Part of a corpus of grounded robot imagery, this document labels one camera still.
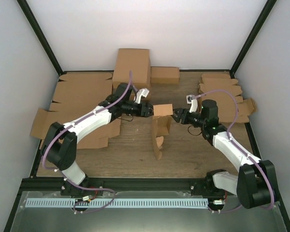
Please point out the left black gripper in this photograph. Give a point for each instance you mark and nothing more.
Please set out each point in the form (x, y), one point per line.
(145, 113)

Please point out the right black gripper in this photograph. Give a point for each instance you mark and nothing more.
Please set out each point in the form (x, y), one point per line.
(181, 111)

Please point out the small cardboard box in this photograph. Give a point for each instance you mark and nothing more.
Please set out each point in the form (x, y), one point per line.
(160, 126)
(165, 75)

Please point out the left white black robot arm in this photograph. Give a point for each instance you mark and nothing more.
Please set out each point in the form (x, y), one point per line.
(60, 144)

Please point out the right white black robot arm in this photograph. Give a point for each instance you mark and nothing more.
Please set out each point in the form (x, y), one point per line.
(256, 183)

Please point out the small folded cardboard box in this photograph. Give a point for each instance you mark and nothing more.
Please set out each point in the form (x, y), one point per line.
(165, 75)

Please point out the large folded cardboard box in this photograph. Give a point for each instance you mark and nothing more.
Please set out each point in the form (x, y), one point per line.
(132, 60)

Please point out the stack of small cardboard blanks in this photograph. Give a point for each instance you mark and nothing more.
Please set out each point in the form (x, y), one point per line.
(226, 107)

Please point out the large flat cardboard blank front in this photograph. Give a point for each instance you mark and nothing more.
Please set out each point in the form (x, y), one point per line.
(97, 139)

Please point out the large flat cardboard blank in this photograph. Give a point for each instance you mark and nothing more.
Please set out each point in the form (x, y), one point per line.
(81, 90)
(97, 139)

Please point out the large flat cardboard blank back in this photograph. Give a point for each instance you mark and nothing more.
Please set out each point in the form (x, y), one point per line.
(81, 90)

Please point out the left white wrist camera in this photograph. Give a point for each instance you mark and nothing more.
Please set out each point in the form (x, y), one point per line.
(142, 93)

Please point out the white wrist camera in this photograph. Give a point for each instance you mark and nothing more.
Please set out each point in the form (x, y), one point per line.
(142, 93)
(193, 101)

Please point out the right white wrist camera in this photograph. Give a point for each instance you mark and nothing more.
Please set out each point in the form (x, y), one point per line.
(193, 101)

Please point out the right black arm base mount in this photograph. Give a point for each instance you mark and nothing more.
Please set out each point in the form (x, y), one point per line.
(205, 186)

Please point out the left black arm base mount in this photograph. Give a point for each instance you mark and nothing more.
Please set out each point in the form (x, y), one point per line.
(79, 191)

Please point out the left black frame post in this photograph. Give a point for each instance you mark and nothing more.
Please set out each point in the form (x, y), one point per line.
(28, 13)

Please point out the black frame post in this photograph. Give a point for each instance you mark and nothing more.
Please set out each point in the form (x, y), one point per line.
(28, 13)
(269, 5)

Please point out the black aluminium frame rail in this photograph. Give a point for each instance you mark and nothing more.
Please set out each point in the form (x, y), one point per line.
(116, 184)

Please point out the right black frame post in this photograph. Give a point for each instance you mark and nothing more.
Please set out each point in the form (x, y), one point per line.
(269, 5)

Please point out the light blue slotted cable duct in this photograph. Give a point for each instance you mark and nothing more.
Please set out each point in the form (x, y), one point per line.
(193, 203)

